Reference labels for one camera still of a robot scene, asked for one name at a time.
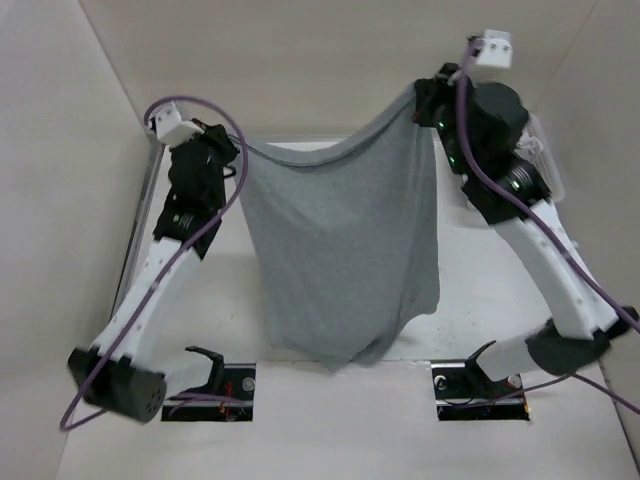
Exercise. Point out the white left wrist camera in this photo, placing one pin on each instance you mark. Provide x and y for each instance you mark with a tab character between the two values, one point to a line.
171	126

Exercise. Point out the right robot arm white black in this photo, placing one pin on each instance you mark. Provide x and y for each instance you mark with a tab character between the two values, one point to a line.
479	126

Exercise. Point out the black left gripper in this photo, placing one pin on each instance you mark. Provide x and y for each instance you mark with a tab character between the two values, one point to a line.
217	136

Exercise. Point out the white perforated plastic basket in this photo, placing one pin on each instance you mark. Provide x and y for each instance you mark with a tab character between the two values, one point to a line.
535	146

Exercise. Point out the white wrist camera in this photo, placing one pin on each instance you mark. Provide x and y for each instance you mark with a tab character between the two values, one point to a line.
492	49
171	126

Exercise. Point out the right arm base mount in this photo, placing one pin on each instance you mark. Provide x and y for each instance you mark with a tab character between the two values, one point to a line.
461	395

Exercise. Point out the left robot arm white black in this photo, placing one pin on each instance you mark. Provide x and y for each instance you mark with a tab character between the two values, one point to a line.
115	374

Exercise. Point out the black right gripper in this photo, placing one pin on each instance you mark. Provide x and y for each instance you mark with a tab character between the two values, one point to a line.
432	90

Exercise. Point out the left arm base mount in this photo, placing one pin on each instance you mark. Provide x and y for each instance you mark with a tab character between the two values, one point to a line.
230	399

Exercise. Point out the grey tank top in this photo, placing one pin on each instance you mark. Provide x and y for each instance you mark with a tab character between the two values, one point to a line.
346	237

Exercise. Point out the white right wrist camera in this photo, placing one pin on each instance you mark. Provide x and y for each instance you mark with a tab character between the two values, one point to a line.
492	49

